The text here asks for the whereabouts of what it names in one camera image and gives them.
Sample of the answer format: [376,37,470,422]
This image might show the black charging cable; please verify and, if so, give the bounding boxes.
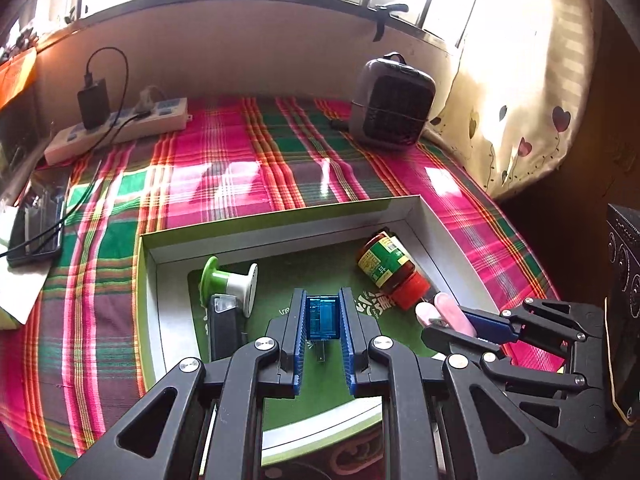
[0,47,151,261]

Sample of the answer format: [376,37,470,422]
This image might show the white power strip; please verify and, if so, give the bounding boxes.
[44,97,193,166]

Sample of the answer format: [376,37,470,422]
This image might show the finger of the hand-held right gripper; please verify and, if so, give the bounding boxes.
[421,325,608,443]
[462,297,608,346]

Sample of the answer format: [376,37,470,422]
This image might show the black power adapter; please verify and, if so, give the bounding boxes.
[77,77,110,131]

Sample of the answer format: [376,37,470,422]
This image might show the pink green plaid blanket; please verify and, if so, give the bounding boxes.
[0,94,563,480]

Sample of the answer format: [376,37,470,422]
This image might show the black smartphone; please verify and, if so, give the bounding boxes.
[6,167,73,267]

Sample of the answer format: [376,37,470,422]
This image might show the black hanging strap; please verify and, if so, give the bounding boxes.
[371,3,410,42]

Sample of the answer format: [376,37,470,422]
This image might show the black rectangular device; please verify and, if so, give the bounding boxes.
[207,292,248,363]

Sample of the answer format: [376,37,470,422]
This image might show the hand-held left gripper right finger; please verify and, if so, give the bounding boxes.
[339,287,583,480]

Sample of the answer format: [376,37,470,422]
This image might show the green cardboard box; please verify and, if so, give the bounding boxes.
[136,194,506,466]

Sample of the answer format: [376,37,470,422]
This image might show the grey space heater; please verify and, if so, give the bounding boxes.
[347,51,437,150]

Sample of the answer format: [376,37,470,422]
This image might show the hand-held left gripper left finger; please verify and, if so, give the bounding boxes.
[60,287,307,480]

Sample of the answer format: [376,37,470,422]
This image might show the green and white spool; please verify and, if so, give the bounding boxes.
[199,256,259,318]

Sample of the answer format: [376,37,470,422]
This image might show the brown bottle with red cap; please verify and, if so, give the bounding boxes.
[355,230,431,311]

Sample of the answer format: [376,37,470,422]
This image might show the pink plastic clip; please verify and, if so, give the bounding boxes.
[416,292,478,336]

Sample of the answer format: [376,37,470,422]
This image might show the white plug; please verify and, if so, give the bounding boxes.
[134,86,170,120]

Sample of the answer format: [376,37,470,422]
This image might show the blue usb device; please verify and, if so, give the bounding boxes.
[306,295,343,363]

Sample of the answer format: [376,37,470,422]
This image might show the orange box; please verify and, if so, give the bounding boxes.
[0,47,40,111]

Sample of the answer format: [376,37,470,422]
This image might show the cream heart print curtain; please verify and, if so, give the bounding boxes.
[432,0,598,201]

